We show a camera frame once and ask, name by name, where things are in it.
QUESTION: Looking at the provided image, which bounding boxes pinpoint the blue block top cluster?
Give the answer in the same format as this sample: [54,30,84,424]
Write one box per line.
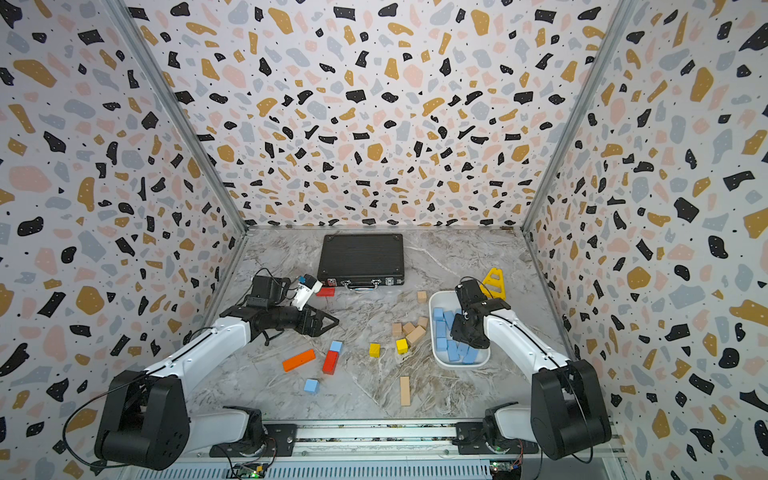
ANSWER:
[447,340,462,364]

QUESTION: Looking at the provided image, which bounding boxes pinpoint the white plastic tray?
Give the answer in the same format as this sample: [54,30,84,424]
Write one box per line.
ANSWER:
[428,291,491,369]

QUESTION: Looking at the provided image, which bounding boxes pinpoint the lone blue cube front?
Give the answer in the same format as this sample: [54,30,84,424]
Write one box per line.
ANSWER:
[304,379,319,395]

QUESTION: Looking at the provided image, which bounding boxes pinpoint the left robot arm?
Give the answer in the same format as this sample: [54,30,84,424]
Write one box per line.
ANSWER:
[89,268,339,471]

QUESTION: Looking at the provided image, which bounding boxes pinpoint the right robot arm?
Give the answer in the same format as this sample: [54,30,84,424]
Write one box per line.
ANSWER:
[450,277,612,460]

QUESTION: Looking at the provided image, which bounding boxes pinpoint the small red block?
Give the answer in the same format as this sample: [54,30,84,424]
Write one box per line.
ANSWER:
[317,287,336,297]

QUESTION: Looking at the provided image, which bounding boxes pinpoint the red upright block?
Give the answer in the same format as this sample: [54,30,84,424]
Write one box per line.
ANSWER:
[322,350,339,375]

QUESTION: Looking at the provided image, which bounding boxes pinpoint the orange long block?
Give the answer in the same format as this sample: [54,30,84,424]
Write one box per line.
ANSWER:
[282,349,316,372]

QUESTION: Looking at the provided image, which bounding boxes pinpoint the yellow triangle block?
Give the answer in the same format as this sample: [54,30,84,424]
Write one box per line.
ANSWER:
[482,268,506,300]

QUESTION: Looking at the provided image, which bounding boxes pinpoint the wood block cluster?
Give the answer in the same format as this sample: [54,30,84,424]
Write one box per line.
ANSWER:
[392,317,429,344]

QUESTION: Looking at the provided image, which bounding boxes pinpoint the black hard case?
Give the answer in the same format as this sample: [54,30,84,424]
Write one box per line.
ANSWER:
[317,233,405,290]

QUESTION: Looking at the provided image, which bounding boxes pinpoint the yellow cube right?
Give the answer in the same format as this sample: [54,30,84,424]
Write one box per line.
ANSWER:
[396,339,409,355]

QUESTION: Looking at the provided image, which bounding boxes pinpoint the long natural wood block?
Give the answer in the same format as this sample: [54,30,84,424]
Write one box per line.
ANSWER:
[399,376,411,407]

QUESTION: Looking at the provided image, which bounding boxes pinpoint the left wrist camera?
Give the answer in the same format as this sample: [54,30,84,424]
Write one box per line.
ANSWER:
[291,274,323,311]

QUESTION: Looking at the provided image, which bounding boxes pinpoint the aluminium front rail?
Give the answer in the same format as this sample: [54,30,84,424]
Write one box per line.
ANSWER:
[118,419,634,479]

